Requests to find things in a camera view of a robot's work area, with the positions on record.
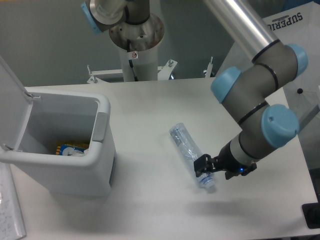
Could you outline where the black cable on pedestal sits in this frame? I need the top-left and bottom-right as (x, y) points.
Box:
(126, 38), (139, 82)

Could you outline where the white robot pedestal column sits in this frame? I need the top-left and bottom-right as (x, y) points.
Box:
(109, 13), (165, 71)

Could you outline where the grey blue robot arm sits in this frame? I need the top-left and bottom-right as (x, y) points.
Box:
(81, 0), (308, 179)

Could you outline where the white superior umbrella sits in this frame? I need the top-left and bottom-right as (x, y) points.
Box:
(207, 0), (308, 136)

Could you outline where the clear plastic wrapper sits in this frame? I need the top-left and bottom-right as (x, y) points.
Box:
(72, 149), (89, 157)

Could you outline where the white plastic trash can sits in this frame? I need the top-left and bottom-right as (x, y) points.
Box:
(0, 87), (116, 197)

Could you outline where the white metal base frame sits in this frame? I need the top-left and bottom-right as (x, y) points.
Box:
(87, 59), (178, 84)

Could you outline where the blue yellow snack package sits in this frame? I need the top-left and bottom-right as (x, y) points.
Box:
(55, 143), (89, 157)

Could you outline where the white trash can lid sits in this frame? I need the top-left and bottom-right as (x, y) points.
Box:
(0, 58), (33, 150)

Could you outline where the clear plastic bottle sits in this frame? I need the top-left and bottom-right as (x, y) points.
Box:
(169, 122), (215, 194)

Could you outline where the black device at edge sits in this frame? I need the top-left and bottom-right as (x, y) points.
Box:
(301, 202), (320, 229)

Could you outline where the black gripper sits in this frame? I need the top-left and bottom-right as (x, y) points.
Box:
(193, 139), (257, 180)

